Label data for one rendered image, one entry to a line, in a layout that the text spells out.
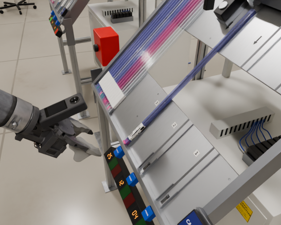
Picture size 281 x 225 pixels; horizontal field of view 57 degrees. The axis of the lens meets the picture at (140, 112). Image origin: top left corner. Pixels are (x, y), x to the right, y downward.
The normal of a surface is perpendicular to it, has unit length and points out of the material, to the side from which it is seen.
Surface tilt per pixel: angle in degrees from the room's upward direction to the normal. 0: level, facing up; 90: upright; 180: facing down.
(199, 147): 43
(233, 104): 0
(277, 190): 0
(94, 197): 0
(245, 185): 90
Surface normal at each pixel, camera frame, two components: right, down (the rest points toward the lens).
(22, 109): 0.77, -0.31
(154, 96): -0.63, -0.41
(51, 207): 0.00, -0.78
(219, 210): 0.39, 0.57
